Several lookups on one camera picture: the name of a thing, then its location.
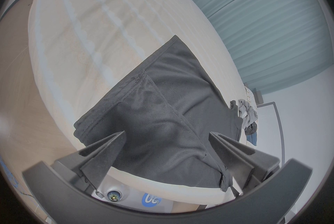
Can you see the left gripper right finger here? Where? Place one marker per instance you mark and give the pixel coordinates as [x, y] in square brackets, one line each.
[240, 163]

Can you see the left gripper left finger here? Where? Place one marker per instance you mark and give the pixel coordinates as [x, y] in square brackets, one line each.
[104, 155]

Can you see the black T-shirt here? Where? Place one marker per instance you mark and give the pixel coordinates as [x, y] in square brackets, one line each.
[169, 113]

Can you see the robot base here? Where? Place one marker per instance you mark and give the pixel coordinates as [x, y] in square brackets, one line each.
[135, 199]

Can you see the bed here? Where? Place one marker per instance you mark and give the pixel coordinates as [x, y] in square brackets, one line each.
[104, 22]

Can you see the dark blue garment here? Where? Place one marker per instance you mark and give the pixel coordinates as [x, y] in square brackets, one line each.
[252, 139]

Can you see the black shiny garment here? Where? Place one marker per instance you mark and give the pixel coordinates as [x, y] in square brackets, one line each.
[251, 128]

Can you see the grey garment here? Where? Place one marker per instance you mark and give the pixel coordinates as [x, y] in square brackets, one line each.
[251, 113]

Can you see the grey bedside table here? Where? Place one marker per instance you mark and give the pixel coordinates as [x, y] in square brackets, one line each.
[259, 97]

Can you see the blue-green curtain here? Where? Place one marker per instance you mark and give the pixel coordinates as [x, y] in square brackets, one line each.
[261, 22]

